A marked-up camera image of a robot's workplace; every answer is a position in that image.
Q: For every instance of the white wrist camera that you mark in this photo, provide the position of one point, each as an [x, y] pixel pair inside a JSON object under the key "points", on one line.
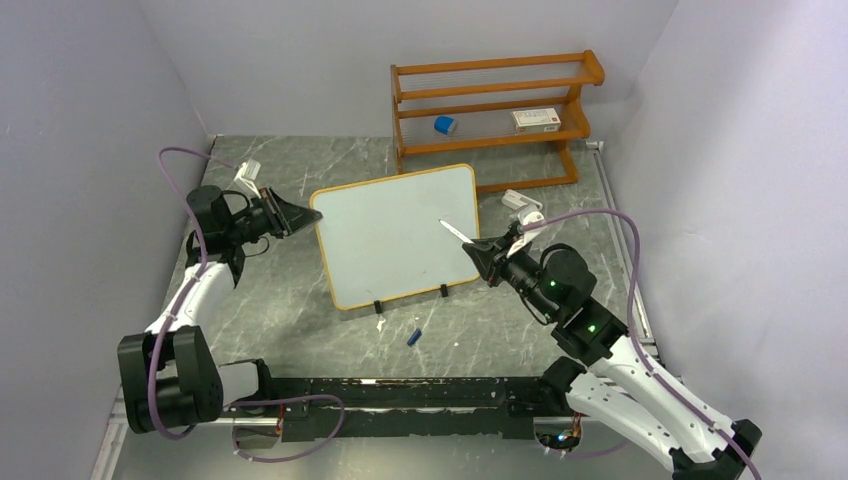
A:
{"points": [[531, 222], [245, 178]]}

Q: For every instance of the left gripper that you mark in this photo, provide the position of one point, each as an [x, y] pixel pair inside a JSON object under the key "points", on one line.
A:
{"points": [[284, 218]]}

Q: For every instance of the white whiteboard eraser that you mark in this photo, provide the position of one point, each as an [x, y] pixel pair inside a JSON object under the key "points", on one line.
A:
{"points": [[517, 201]]}

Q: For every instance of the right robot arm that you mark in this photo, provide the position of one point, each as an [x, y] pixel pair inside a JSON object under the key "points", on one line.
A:
{"points": [[604, 373]]}

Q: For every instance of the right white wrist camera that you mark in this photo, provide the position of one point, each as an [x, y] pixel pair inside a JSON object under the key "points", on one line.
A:
{"points": [[531, 222]]}

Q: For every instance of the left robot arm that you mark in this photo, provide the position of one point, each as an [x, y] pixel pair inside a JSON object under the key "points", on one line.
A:
{"points": [[168, 375]]}

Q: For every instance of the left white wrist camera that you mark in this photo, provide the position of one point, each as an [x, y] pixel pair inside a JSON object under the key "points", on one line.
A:
{"points": [[245, 178]]}

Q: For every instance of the white blue whiteboard marker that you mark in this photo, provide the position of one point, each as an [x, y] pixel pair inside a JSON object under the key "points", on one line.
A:
{"points": [[454, 231]]}

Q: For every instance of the white red cardboard box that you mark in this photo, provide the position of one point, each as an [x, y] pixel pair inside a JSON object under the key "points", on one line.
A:
{"points": [[536, 121]]}

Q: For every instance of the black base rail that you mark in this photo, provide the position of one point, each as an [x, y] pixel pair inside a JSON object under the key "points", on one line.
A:
{"points": [[507, 407]]}

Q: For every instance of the yellow framed whiteboard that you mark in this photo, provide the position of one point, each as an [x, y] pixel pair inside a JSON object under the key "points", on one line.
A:
{"points": [[390, 238]]}

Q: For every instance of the orange wooden shelf rack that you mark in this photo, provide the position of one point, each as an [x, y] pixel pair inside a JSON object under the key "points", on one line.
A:
{"points": [[480, 95]]}

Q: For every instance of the blue marker cap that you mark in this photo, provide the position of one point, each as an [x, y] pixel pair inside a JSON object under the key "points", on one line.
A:
{"points": [[415, 336]]}

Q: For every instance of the blue eraser block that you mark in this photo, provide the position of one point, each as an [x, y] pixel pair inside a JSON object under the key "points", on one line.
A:
{"points": [[445, 125]]}

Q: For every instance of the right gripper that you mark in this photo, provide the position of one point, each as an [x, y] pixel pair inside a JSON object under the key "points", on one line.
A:
{"points": [[491, 259]]}

